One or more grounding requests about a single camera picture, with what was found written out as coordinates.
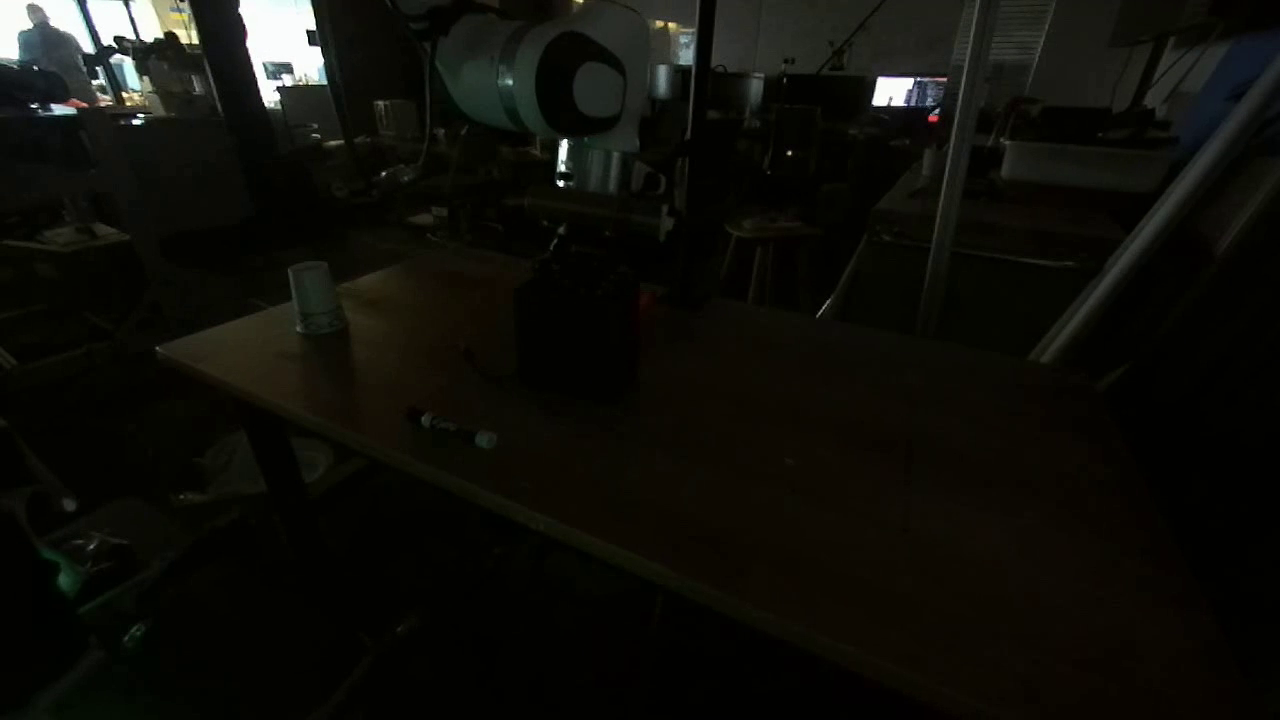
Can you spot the black basket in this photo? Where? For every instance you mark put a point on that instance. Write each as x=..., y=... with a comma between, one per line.
x=581, y=327

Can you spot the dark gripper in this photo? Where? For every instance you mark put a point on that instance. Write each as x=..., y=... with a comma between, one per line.
x=587, y=226

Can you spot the person in background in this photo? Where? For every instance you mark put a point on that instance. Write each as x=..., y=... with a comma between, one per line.
x=58, y=54

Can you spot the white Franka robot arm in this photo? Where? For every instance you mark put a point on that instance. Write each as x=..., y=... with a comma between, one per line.
x=545, y=74

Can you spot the lit computer monitor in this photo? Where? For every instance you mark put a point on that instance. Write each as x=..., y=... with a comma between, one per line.
x=910, y=90

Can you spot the wooden stool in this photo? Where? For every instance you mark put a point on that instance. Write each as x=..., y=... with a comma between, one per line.
x=769, y=245

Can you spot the crumpled plastic on floor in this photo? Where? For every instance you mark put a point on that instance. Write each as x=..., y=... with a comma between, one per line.
x=252, y=467

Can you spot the white paper cup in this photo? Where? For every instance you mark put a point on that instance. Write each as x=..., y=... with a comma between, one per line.
x=316, y=296

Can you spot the black white marker pen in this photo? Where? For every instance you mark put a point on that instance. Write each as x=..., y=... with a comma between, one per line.
x=456, y=429

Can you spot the slanted metal pole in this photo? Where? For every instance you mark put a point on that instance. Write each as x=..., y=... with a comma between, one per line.
x=1162, y=212

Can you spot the white upright post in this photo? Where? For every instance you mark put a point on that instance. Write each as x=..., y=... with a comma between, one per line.
x=954, y=173

